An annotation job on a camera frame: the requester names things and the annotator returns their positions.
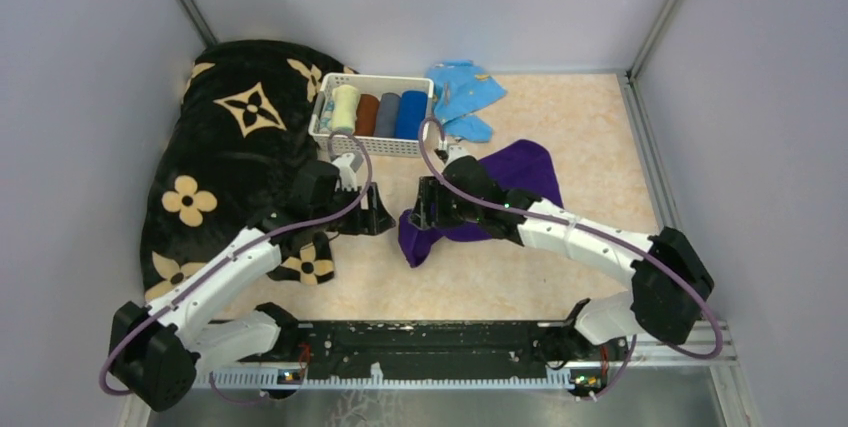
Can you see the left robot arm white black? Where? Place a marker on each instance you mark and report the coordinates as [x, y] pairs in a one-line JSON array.
[[159, 349]]

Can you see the brown rolled towel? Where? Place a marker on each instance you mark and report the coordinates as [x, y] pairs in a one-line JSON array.
[[366, 115]]

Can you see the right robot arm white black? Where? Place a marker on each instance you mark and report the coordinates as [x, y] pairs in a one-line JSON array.
[[666, 282]]

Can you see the royal blue towel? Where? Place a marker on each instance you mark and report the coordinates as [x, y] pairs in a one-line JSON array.
[[411, 112]]

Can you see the black floral blanket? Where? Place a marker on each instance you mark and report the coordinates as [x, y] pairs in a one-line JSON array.
[[241, 135]]

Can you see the white plastic basket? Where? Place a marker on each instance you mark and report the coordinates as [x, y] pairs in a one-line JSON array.
[[376, 85]]

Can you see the white blue patterned rolled towel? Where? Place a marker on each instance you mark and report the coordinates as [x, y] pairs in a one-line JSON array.
[[325, 119]]

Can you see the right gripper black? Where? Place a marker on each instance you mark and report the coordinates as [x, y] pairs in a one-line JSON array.
[[433, 189]]

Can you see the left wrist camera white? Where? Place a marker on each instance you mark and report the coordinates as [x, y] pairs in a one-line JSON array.
[[348, 165]]

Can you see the yellow green towel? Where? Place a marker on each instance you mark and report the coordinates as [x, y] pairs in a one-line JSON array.
[[345, 99]]

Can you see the light blue patterned towel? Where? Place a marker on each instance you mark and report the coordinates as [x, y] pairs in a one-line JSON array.
[[462, 88]]

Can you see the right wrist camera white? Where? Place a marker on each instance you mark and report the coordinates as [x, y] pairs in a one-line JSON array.
[[450, 152]]

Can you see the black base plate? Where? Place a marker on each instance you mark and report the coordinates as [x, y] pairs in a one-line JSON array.
[[471, 352]]

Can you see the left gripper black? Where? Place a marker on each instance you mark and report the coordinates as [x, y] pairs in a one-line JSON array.
[[374, 220]]

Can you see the purple towel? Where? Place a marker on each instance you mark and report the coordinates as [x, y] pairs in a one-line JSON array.
[[524, 164]]

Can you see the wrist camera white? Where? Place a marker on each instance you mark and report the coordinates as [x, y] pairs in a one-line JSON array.
[[450, 152], [348, 165]]

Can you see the grey rolled towel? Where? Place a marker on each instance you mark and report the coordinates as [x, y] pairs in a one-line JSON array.
[[386, 115]]

